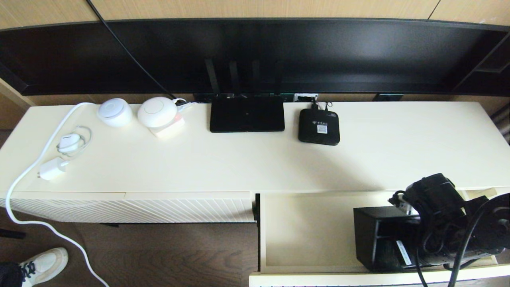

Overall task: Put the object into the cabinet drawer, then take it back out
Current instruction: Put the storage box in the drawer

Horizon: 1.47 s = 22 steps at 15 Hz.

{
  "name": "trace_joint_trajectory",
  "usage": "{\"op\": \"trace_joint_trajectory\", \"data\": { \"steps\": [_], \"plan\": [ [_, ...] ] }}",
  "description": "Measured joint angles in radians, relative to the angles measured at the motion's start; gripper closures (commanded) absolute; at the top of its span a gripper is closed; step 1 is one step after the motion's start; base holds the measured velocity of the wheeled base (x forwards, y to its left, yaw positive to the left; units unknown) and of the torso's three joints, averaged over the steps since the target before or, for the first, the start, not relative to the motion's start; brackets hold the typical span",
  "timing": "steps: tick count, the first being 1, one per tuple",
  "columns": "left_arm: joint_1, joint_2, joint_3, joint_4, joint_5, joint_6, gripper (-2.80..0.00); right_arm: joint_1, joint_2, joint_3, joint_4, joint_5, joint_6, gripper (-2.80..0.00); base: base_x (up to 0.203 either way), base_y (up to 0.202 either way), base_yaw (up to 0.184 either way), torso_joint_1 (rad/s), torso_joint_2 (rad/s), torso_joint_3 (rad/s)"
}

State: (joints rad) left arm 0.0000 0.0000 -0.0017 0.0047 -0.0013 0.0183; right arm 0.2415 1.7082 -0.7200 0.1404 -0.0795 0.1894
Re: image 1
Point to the large white round hub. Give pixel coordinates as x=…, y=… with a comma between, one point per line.
x=157, y=111

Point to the black TV foot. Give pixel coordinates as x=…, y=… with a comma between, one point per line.
x=386, y=97

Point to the white wall socket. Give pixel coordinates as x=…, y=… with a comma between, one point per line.
x=305, y=97

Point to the black router with antennas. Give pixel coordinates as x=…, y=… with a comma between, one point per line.
x=247, y=115

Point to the white cube power strip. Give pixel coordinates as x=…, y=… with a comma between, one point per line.
x=172, y=127

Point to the white charger adapter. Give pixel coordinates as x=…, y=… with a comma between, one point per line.
x=52, y=169

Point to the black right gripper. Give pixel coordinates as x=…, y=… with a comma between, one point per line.
x=406, y=253

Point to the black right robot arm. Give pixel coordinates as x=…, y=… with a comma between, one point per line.
x=438, y=199

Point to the black flat television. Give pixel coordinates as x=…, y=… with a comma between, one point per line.
x=318, y=52

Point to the small white dome speaker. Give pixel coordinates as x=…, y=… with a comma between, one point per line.
x=115, y=113

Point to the dark trouser leg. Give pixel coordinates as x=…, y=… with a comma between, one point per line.
x=8, y=275

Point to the white ribbed cabinet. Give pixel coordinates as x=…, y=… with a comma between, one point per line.
x=239, y=167

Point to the cream ribbed cabinet panel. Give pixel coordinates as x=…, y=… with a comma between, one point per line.
x=187, y=207

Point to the small white oval charger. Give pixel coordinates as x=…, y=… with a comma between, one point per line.
x=70, y=142

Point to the black set-top box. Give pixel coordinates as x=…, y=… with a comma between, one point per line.
x=318, y=137

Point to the black organizer box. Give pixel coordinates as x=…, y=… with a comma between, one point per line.
x=366, y=239

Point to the white sneaker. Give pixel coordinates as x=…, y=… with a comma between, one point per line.
x=46, y=265

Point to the grey curtain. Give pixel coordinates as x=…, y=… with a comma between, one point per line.
x=503, y=123

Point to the cream drawer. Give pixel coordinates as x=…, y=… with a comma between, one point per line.
x=310, y=235

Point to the white plug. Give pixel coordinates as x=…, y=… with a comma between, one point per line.
x=185, y=106

